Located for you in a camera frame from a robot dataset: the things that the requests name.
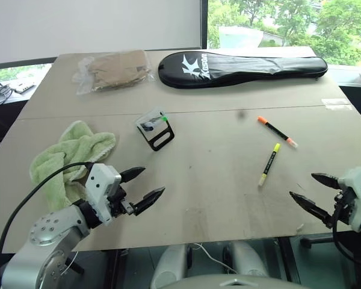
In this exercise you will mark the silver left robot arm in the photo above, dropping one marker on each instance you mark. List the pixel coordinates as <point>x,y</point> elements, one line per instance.
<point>48,234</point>

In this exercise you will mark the white flat device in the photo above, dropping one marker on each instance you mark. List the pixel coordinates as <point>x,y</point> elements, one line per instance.
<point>24,86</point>

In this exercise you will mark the black racket bag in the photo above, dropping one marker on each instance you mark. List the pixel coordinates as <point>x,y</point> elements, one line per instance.
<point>243,69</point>

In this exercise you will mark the orange highlighter marker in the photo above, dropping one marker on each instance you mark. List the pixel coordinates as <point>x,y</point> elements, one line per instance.
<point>275,130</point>

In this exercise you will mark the light green towel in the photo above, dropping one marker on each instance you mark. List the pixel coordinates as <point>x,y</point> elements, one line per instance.
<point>66,150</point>

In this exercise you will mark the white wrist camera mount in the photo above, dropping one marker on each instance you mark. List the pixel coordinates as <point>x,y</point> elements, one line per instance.
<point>100,183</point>
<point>359,192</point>

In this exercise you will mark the plastic bag with brown cardboard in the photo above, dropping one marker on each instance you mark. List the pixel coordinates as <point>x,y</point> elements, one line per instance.
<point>117,70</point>

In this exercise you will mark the black chair base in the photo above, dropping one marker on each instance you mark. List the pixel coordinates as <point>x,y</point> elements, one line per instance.
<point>317,241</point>

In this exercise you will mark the grey robot torso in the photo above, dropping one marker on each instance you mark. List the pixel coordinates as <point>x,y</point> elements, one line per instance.
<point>234,282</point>

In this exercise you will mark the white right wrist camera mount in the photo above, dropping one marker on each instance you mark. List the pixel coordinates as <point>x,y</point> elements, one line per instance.
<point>359,192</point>

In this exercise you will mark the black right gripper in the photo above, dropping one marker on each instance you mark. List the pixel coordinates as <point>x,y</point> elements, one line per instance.
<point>344,207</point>

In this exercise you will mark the yellow highlighter marker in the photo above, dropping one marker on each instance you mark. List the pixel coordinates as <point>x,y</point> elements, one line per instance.
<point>269,164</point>

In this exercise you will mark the small white paper scrap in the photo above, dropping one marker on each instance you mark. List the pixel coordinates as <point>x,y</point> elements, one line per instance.
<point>301,228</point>

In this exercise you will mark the clear tape strip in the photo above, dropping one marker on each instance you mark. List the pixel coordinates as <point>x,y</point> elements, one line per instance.
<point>337,103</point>

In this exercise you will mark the black pen holder stand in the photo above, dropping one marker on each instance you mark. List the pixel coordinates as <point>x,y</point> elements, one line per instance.
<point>161,137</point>

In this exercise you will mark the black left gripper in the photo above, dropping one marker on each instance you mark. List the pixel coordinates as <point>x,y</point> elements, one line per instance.
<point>118,204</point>

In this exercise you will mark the silver rounded robot leg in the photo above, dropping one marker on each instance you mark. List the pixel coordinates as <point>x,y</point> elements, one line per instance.
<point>248,259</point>
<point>170,265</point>

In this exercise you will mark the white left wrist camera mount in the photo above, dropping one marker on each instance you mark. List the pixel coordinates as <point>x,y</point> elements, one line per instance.
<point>100,183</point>

